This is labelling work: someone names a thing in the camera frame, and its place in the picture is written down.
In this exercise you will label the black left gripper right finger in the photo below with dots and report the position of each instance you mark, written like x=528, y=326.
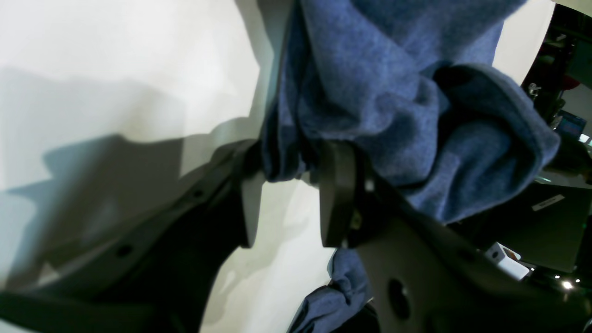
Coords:
x=425, y=278

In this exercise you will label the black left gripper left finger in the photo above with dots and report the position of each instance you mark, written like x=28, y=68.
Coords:
x=157, y=278

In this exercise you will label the blue t-shirt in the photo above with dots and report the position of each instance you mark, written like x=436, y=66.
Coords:
x=409, y=83

